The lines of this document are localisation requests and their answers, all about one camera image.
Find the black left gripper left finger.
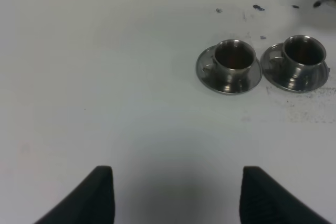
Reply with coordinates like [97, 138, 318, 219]
[36, 166, 114, 223]

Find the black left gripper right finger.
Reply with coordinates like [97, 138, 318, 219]
[239, 166, 328, 223]

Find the left stainless steel saucer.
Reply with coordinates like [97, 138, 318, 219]
[195, 46, 263, 95]

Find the stainless steel saucer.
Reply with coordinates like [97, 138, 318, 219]
[195, 46, 263, 95]
[260, 43, 330, 93]

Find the right stainless steel saucer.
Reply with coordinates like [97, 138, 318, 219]
[260, 43, 330, 93]

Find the left stainless steel teacup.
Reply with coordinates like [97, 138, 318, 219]
[211, 39, 256, 74]

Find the stainless steel teacup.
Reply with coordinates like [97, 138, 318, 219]
[211, 39, 256, 74]
[276, 35, 327, 75]

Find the right stainless steel teacup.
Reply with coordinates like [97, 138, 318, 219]
[276, 35, 327, 75]

